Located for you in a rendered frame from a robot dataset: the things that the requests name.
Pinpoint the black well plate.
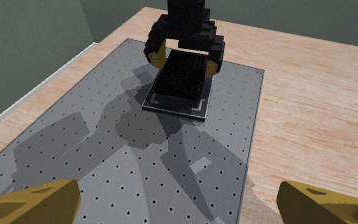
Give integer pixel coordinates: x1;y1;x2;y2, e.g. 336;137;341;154
153;49;208;101

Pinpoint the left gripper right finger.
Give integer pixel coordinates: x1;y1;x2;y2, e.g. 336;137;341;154
276;181;358;224

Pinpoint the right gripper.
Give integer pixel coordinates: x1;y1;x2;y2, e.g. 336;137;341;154
143;0;225;78

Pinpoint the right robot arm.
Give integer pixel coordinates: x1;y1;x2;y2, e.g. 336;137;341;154
181;0;210;20

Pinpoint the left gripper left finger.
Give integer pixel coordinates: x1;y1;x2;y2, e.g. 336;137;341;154
0;179;81;224

